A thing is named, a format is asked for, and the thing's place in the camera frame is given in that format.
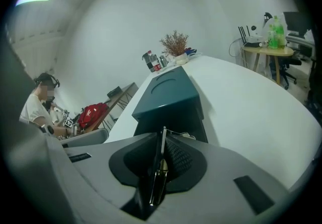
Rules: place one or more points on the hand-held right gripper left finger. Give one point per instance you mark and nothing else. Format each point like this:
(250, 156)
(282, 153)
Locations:
(113, 192)

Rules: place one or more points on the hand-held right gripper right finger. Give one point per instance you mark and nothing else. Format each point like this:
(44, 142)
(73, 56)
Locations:
(216, 192)

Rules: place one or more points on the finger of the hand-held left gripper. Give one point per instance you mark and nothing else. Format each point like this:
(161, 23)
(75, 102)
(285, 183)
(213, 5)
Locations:
(85, 137)

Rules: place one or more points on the dark teal metal drawer cabinet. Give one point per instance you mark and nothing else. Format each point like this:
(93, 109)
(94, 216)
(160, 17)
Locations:
(171, 89)

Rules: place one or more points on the red backpack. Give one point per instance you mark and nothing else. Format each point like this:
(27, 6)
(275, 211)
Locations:
(91, 114)

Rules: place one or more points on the small black box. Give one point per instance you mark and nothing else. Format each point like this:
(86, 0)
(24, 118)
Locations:
(114, 91)

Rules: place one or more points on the white table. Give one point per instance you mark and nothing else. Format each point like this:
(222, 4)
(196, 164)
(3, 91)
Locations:
(239, 107)

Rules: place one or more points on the red label water bottle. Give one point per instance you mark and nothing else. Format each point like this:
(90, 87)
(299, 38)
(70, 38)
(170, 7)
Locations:
(154, 63)

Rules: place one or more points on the small metal flask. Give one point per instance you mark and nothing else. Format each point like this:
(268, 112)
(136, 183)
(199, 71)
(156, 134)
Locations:
(163, 60)

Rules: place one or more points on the dried plant in pot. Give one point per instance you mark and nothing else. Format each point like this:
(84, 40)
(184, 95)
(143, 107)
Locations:
(176, 44)

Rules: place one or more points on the black office chair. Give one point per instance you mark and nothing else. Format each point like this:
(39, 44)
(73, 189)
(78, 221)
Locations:
(285, 67)

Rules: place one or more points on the round wooden side table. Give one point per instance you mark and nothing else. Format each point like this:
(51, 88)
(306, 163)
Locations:
(269, 51)

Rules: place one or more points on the white router black antennas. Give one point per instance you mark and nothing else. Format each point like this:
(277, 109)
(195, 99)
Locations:
(252, 39)

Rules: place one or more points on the green plastic bottle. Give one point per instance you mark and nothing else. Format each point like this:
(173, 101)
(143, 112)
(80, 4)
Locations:
(280, 31)
(273, 38)

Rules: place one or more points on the black computer monitor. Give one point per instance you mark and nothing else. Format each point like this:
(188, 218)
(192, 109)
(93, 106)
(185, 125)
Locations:
(296, 21)

